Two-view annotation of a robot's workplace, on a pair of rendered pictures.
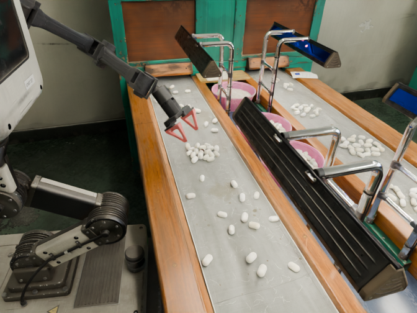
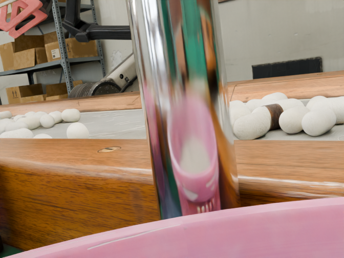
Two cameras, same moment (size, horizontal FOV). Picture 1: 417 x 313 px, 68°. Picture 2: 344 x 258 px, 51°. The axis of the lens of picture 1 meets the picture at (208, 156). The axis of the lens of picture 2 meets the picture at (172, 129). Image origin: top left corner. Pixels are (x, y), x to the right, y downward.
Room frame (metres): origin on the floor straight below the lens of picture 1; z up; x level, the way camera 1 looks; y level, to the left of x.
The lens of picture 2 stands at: (1.69, -0.11, 0.80)
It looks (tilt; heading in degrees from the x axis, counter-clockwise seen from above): 9 degrees down; 144
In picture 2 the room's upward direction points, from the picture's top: 8 degrees counter-clockwise
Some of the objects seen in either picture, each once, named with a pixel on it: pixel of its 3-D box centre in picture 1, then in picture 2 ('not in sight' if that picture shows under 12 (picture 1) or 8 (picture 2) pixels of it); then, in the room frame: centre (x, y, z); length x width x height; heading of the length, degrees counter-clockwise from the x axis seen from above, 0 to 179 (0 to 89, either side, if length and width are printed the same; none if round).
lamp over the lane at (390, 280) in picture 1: (293, 164); not in sight; (0.58, -0.20, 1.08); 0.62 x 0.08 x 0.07; 17
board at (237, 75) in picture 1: (222, 76); not in sight; (1.96, -0.08, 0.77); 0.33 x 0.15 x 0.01; 107
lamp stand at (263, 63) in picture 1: (280, 76); not in sight; (1.64, -0.38, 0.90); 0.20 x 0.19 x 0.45; 17
